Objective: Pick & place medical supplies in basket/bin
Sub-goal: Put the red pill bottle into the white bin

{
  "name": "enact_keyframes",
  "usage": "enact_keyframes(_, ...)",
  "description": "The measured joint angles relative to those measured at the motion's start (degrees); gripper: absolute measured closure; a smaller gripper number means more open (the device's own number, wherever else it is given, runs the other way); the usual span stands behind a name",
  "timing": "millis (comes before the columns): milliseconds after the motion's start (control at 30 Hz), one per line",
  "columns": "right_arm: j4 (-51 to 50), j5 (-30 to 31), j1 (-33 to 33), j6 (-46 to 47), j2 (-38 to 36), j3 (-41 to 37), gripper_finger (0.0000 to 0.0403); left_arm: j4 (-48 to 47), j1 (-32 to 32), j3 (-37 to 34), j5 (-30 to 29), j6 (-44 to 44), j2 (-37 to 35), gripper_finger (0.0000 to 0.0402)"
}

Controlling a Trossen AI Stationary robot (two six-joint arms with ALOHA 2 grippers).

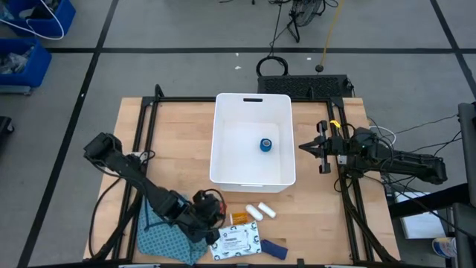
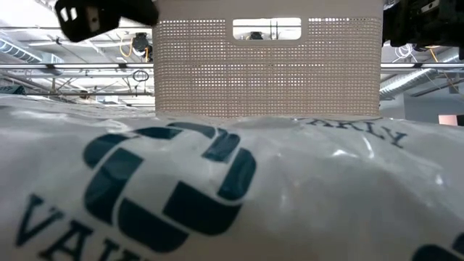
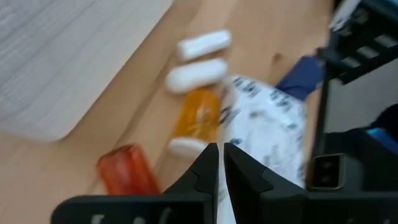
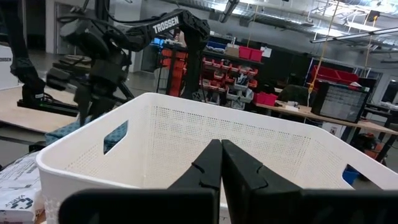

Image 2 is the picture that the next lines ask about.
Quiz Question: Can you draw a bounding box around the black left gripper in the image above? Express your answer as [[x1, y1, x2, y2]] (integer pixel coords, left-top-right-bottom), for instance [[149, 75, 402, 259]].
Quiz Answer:
[[54, 0, 160, 43]]

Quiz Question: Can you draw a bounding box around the white printed plastic package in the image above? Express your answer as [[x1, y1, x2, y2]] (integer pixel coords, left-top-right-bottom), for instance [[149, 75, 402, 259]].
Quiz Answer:
[[0, 94, 464, 261]]

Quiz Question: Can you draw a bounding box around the white perforated plastic basket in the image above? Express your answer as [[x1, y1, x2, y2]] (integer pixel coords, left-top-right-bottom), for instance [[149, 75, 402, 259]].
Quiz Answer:
[[152, 0, 385, 119]]

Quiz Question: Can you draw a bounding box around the silver ceiling beam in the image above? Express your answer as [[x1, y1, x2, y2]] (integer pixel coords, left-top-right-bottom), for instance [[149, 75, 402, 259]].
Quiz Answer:
[[0, 62, 464, 72]]

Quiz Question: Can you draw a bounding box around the black ceiling cable reel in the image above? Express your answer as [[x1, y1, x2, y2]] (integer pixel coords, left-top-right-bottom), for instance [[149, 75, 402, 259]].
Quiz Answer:
[[130, 31, 154, 62]]

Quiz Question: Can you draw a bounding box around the black coiled cable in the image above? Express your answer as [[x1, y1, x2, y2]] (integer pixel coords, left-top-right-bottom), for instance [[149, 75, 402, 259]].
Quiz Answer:
[[132, 69, 150, 83]]

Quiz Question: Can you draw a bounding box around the silver air duct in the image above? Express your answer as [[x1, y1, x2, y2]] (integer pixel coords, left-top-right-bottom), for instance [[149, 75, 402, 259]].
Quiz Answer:
[[0, 38, 65, 66], [379, 54, 464, 102]]

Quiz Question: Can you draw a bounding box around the white cable bundle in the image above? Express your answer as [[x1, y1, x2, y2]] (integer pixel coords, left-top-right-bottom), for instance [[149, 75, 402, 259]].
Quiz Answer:
[[393, 43, 418, 63]]

